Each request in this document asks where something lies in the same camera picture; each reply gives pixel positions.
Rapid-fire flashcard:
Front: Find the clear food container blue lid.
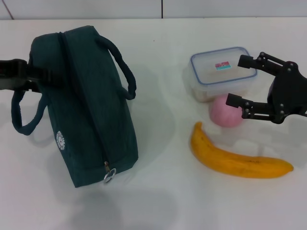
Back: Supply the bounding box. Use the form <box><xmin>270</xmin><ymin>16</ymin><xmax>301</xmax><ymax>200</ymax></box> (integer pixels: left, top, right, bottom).
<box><xmin>183</xmin><ymin>46</ymin><xmax>259</xmax><ymax>103</ymax></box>

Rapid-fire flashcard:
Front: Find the pink toy peach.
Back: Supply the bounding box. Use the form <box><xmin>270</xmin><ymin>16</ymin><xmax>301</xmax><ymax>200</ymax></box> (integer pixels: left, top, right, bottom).
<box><xmin>210</xmin><ymin>94</ymin><xmax>244</xmax><ymax>129</ymax></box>

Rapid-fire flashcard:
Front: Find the yellow banana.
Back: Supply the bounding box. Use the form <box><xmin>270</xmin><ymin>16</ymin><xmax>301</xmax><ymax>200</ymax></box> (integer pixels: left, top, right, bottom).
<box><xmin>190</xmin><ymin>121</ymin><xmax>295</xmax><ymax>179</ymax></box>

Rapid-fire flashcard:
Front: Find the dark teal lunch bag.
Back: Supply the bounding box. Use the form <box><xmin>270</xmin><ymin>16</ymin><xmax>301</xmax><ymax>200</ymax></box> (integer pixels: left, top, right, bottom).
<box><xmin>11</xmin><ymin>24</ymin><xmax>140</xmax><ymax>189</ymax></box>

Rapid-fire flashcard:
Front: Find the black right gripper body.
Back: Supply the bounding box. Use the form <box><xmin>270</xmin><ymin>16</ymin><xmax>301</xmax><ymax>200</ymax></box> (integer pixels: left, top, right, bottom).
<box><xmin>266</xmin><ymin>62</ymin><xmax>307</xmax><ymax>126</ymax></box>

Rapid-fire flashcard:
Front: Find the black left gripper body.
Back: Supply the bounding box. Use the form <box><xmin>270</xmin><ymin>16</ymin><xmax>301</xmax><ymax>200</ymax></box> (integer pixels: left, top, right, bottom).
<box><xmin>0</xmin><ymin>58</ymin><xmax>32</xmax><ymax>92</ymax></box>

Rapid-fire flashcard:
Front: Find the thin pink wall cable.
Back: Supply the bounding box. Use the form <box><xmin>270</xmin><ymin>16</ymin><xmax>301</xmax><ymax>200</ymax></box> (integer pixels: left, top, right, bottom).
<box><xmin>4</xmin><ymin>0</ymin><xmax>13</xmax><ymax>20</ymax></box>

